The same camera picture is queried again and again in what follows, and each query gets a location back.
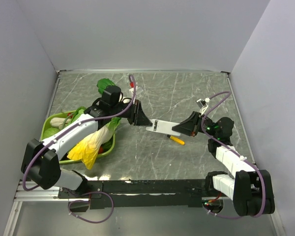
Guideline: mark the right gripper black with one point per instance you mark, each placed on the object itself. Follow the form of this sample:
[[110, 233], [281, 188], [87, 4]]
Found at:
[[191, 126]]

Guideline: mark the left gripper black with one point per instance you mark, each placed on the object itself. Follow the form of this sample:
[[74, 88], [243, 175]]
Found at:
[[137, 117]]

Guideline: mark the yellow handled screwdriver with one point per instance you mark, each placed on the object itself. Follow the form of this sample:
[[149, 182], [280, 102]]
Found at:
[[175, 139]]

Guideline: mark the white remote control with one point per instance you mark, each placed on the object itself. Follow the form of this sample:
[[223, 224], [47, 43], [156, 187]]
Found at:
[[163, 127]]

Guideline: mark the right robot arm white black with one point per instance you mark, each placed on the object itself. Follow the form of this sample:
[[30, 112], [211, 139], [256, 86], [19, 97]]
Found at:
[[249, 189]]

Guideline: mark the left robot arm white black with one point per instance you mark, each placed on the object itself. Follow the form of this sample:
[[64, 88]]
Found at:
[[41, 159]]

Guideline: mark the green lettuce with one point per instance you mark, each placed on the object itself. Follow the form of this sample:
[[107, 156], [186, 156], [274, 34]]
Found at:
[[112, 125]]

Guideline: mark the green bok choy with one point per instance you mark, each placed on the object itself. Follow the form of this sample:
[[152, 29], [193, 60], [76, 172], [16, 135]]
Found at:
[[102, 84]]

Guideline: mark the napa cabbage yellow white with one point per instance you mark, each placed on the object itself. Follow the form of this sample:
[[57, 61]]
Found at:
[[87, 149]]

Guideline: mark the white radish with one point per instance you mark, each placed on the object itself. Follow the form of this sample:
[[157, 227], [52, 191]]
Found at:
[[57, 123]]

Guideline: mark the green plastic basket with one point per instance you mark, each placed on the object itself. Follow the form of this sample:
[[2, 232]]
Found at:
[[71, 116]]

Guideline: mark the round green cabbage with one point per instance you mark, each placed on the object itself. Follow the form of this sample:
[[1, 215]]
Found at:
[[49, 132]]

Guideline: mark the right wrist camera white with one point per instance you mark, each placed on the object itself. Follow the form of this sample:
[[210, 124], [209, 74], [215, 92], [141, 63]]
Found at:
[[203, 104]]

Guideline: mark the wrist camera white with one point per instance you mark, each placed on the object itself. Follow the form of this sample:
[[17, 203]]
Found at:
[[203, 104], [136, 89]]

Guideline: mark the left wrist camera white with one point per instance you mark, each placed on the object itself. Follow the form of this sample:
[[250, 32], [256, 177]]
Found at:
[[136, 89]]

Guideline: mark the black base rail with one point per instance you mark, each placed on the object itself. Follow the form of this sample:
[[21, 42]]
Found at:
[[143, 193]]

